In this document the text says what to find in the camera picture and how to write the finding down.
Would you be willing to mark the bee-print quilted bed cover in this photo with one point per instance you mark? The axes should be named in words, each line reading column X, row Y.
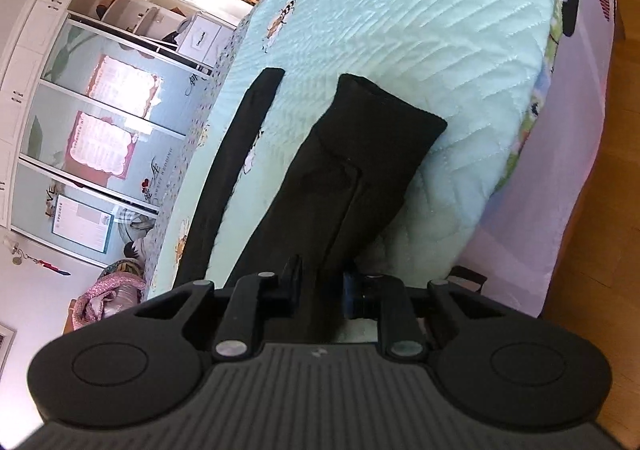
column 425, row 30

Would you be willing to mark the sliding-door wardrobe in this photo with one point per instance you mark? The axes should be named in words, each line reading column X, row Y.
column 60, row 60

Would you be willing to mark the white shelf unit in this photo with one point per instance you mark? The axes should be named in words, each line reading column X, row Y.
column 135, row 15

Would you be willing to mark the red hanging ornament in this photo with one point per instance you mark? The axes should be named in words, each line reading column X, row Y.
column 47, row 265

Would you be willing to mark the blue-framed paper notice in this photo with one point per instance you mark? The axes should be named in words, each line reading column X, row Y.
column 82, row 222

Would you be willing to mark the white drawer cabinet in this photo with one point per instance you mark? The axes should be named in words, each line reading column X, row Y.
column 200, row 37

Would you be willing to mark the pink garment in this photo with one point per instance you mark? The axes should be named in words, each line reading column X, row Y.
column 97, row 297

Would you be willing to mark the blue floral bed sheet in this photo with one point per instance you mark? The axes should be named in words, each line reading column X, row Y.
column 547, row 55

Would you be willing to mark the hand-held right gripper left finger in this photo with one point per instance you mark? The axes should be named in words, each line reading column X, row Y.
column 292, row 290

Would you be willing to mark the black fleece pants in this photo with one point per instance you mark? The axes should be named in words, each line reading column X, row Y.
column 325, row 180

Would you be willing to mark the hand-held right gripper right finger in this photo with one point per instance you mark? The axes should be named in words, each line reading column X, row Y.
column 349, row 295

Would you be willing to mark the pink poster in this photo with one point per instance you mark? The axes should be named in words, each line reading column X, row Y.
column 100, row 147
column 125, row 85

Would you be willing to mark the wall lamp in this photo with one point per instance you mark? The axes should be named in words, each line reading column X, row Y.
column 14, row 252

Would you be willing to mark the lilac printed bed skirt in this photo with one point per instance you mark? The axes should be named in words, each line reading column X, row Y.
column 550, row 180

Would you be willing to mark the framed picture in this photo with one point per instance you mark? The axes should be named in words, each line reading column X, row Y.
column 4, row 337

